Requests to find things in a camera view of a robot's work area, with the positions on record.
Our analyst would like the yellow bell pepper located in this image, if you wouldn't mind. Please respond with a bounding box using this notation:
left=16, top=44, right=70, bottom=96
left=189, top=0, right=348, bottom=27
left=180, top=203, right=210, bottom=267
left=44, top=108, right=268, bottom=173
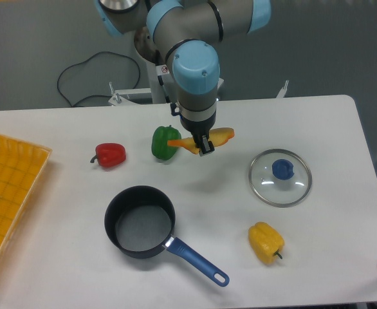
left=248, top=222, right=285, bottom=265

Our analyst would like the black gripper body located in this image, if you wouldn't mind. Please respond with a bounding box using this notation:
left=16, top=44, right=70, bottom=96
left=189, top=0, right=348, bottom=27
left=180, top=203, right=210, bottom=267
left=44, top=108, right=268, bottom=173
left=170, top=102, right=215, bottom=137

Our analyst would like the black cable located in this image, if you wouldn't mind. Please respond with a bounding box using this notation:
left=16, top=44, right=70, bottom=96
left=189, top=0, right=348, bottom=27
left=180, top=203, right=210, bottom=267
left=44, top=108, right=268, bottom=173
left=57, top=51, right=142, bottom=108

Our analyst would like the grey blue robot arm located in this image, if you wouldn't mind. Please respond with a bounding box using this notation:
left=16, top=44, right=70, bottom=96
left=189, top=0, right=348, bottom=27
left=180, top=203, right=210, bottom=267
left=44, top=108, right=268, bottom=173
left=95, top=1, right=271, bottom=155

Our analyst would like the yellow plastic basket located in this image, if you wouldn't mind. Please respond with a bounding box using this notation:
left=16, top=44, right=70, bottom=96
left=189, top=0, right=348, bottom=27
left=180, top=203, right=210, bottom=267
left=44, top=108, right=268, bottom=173
left=0, top=134, right=52, bottom=257

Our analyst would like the red bell pepper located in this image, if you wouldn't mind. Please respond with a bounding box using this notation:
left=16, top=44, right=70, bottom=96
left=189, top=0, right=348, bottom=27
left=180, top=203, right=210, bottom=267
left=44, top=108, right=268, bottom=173
left=90, top=143, right=127, bottom=168

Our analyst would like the black pot blue handle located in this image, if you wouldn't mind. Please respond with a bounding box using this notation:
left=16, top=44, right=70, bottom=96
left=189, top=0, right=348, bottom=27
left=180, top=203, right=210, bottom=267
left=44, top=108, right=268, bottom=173
left=104, top=185, right=230, bottom=287

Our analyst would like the glass lid blue knob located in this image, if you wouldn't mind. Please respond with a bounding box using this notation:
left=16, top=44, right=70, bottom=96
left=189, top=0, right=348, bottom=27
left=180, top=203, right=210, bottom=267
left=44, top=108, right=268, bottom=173
left=248, top=149, right=313, bottom=208

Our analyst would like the green bell pepper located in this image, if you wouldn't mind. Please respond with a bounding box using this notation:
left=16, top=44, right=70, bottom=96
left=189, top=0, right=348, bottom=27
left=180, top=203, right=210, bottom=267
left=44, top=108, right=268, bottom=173
left=151, top=126, right=181, bottom=161

